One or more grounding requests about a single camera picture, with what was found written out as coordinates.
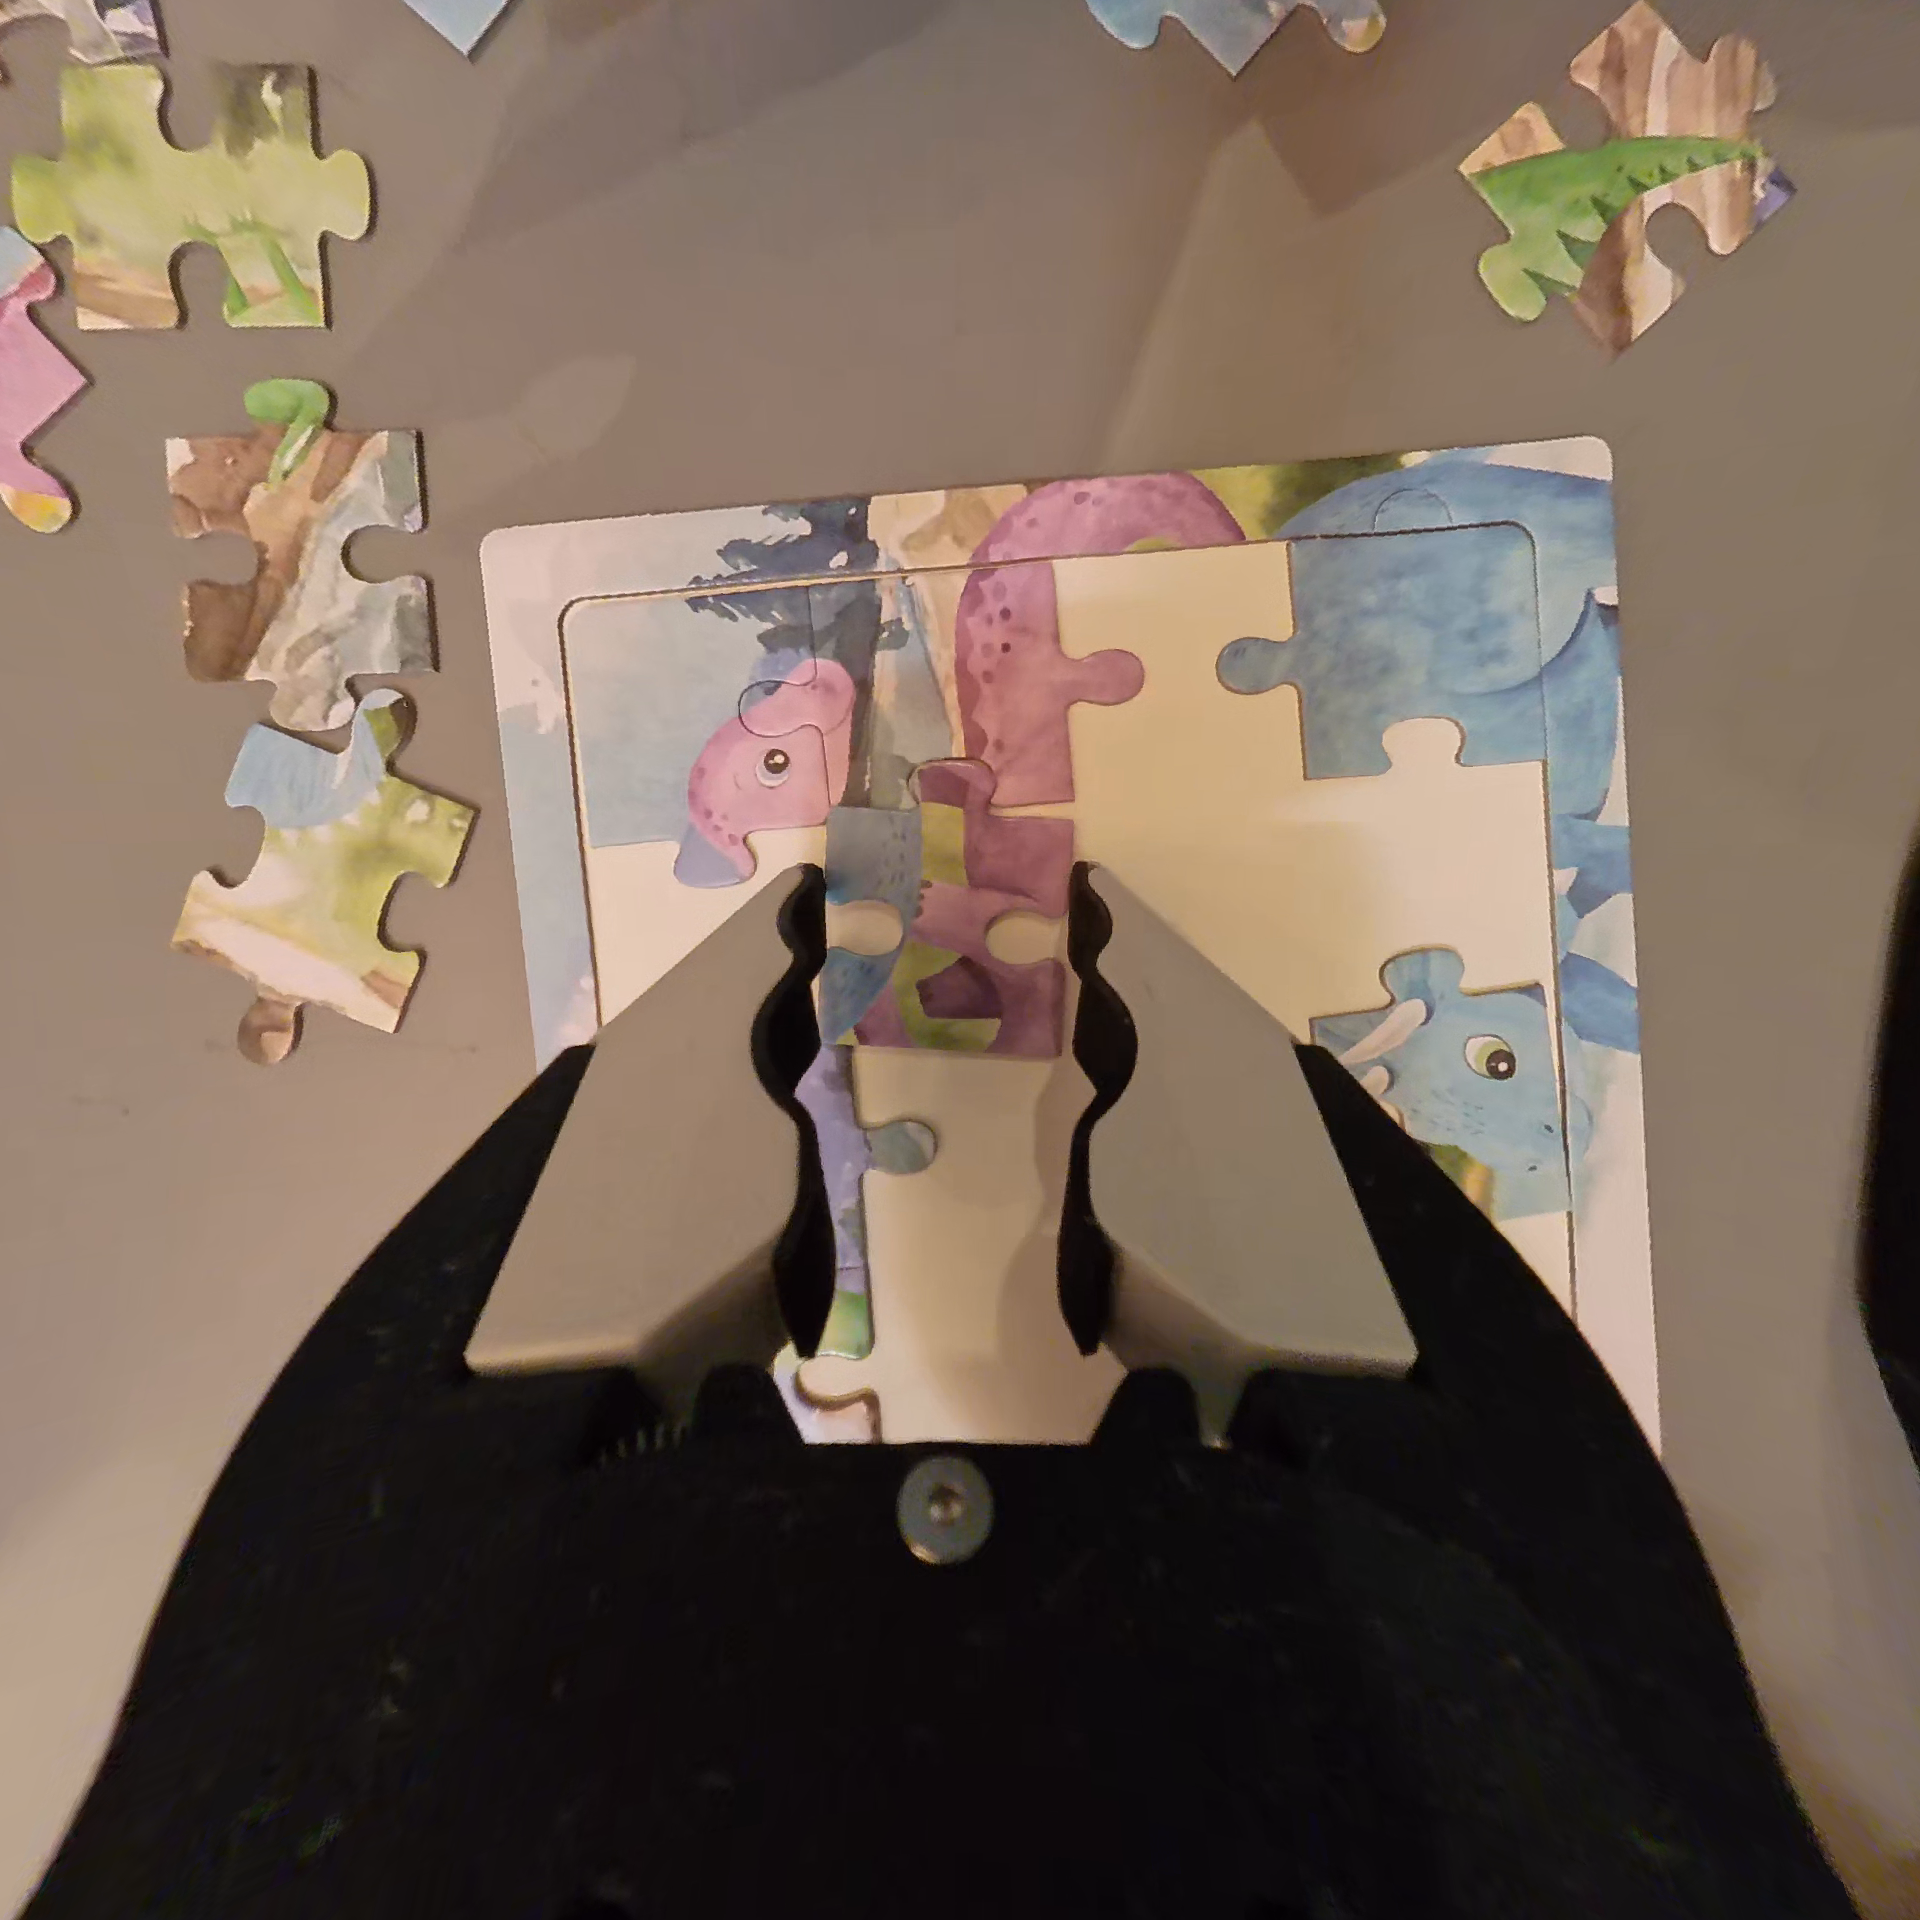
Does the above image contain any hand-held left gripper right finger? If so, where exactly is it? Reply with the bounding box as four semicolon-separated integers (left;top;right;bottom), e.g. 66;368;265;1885
1054;862;1425;1444

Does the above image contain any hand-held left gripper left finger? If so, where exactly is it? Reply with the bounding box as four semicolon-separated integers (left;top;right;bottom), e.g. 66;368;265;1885
462;862;836;1380

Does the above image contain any blue triceratops head puzzle piece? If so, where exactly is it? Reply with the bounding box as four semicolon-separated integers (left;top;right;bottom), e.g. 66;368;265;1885
1309;945;1574;1219

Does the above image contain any dinosaur puzzle tray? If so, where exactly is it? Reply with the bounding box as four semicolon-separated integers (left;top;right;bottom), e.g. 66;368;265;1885
476;433;1671;1463

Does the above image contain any purple blue green puzzle piece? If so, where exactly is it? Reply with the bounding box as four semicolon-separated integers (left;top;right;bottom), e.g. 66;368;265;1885
814;752;1080;1061

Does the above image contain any purple dinosaur body puzzle piece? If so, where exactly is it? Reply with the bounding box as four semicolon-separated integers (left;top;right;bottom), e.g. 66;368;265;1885
808;556;1151;820

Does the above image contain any pink dinosaur head puzzle piece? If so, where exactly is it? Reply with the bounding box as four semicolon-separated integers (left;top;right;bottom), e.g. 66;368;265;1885
573;592;842;890

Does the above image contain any blue dinosaur body puzzle piece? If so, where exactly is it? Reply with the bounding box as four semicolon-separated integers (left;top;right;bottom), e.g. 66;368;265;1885
1215;528;1551;782

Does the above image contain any brown grey puzzle piece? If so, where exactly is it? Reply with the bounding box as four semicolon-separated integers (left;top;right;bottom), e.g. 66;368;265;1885
162;378;443;735

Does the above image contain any green dinosaur brown puzzle piece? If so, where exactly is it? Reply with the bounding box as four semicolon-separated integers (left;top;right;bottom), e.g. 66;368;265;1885
1459;0;1803;358

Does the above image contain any green yellow puzzle piece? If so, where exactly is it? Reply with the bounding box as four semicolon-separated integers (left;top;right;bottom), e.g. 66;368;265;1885
9;59;378;336

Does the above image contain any blue white puzzle piece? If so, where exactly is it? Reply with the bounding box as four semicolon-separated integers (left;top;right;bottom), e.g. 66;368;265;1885
1084;0;1392;80

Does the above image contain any light blue puzzle piece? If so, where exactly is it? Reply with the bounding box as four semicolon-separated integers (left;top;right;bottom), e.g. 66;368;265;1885
402;0;523;62

